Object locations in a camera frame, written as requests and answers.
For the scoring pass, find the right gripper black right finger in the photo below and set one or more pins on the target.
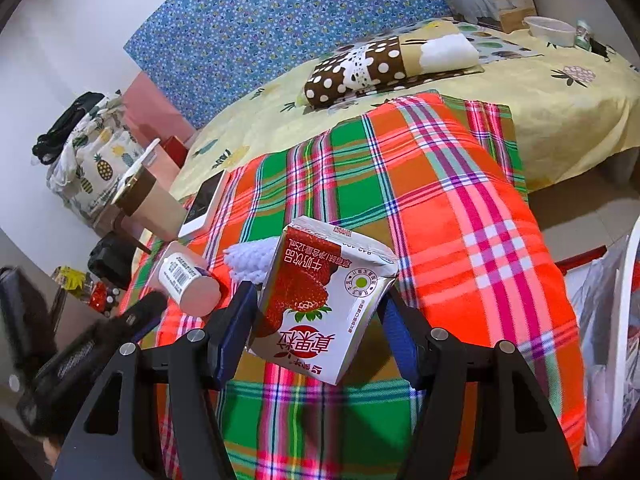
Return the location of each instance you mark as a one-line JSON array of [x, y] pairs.
[[516, 433]]

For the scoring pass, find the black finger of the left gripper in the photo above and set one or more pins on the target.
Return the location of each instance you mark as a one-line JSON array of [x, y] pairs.
[[120, 322]]

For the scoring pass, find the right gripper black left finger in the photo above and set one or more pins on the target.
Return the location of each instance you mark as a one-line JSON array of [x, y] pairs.
[[116, 434]]

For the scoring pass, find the white yogurt bottle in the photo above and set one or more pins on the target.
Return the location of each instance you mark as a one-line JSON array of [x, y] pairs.
[[183, 276]]

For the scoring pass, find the red strawberry milk carton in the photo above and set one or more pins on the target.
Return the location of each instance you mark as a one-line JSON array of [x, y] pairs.
[[323, 287]]

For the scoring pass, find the white trash bin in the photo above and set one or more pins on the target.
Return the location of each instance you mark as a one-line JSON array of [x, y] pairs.
[[617, 349]]

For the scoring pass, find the red toy items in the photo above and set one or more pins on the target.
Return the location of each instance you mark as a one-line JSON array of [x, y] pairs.
[[104, 299]]

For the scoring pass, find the black floor object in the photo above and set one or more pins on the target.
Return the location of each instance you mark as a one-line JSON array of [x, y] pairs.
[[111, 260]]

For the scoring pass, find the white smartphone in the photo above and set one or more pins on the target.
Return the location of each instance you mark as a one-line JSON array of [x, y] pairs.
[[201, 213]]

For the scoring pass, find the black bag on bundle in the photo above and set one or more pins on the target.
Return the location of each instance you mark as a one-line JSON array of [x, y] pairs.
[[49, 145]]

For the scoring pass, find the pineapple print fabric bundle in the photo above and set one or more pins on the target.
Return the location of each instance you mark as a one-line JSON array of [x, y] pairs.
[[94, 158]]

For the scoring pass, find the plaid red green blanket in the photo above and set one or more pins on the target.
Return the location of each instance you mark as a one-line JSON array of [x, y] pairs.
[[436, 180]]

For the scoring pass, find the blue floral headboard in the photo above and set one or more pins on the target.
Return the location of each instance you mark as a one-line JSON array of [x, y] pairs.
[[206, 54]]

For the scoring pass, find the brown polka dot pillow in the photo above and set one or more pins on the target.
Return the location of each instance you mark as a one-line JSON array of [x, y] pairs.
[[435, 48]]

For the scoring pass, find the small green bottle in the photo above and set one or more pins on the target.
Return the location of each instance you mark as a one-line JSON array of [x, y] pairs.
[[583, 33]]

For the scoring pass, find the white plastic bowl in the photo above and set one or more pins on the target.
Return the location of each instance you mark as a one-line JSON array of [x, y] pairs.
[[551, 30]]

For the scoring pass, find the beige mug brown handle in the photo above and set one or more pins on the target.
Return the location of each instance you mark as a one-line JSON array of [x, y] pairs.
[[142, 198]]

